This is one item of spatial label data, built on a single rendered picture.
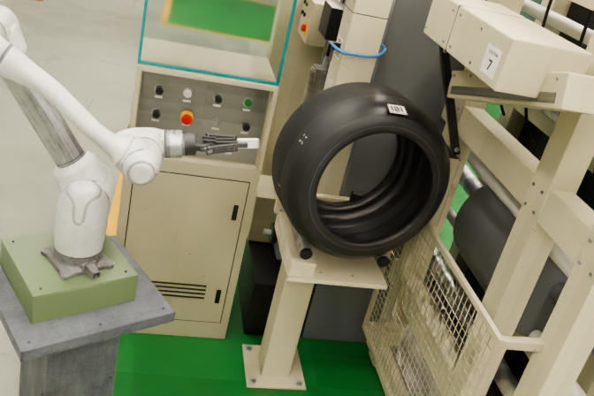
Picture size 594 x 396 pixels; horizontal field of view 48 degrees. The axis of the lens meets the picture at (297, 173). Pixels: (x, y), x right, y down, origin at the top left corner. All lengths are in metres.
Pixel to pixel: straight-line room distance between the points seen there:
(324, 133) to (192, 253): 1.12
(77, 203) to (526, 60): 1.37
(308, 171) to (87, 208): 0.69
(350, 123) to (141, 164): 0.63
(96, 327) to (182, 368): 0.92
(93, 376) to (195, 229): 0.75
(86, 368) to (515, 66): 1.69
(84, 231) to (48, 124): 0.37
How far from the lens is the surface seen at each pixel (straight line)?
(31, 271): 2.26
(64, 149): 2.30
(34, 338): 2.17
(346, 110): 2.05
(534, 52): 1.89
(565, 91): 1.85
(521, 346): 2.08
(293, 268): 2.29
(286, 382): 3.09
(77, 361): 2.43
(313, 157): 2.03
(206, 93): 2.66
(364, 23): 2.36
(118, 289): 2.27
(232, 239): 2.91
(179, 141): 2.08
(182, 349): 3.15
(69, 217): 2.16
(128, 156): 1.93
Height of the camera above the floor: 2.07
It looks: 25 degrees down
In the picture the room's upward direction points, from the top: 14 degrees clockwise
